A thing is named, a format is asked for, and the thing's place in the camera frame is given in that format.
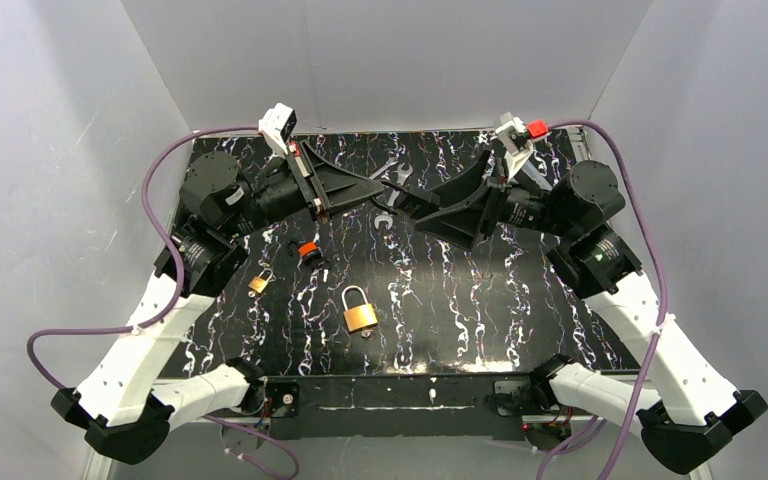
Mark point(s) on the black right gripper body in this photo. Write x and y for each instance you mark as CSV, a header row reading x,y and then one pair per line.
x,y
492,201

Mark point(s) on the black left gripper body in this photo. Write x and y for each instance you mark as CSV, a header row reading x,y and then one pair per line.
x,y
309,183

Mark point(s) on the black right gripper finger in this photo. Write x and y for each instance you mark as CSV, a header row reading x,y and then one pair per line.
x,y
461,228
465,184

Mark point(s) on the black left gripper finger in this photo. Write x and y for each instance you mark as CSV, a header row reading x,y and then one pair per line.
x,y
340,201
335,179

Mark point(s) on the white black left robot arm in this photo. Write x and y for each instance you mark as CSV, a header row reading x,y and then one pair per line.
x,y
123,410

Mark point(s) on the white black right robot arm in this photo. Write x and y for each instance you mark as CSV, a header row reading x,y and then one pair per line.
x,y
690,412

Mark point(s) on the small silver wrench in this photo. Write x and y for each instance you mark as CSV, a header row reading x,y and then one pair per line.
x,y
383,169

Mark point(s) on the orange black padlock with keys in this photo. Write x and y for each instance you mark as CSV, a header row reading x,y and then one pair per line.
x,y
311,257

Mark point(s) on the large silver wrench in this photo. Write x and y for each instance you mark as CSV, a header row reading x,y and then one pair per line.
x,y
385,220

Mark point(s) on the small brass padlock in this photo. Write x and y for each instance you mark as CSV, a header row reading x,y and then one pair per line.
x,y
259,283

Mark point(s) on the large brass padlock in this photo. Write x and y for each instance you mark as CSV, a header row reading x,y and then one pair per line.
x,y
359,313

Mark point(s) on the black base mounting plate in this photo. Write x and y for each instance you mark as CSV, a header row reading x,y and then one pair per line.
x,y
397,405

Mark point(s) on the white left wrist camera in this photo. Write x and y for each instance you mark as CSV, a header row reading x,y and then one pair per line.
x,y
276,127

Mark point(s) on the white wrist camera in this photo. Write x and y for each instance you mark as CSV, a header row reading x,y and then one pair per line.
x,y
518,139
276,127

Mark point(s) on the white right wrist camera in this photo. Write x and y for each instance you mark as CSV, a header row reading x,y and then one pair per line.
x,y
518,139

